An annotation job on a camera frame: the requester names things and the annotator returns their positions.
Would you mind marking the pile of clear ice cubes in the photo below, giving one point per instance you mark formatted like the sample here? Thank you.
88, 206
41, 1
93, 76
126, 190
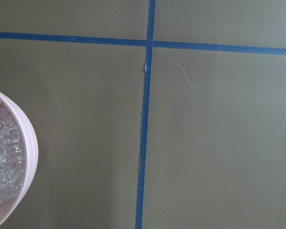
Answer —
12, 158

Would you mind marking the pink bowl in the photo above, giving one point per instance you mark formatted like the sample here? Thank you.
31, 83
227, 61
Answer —
31, 155

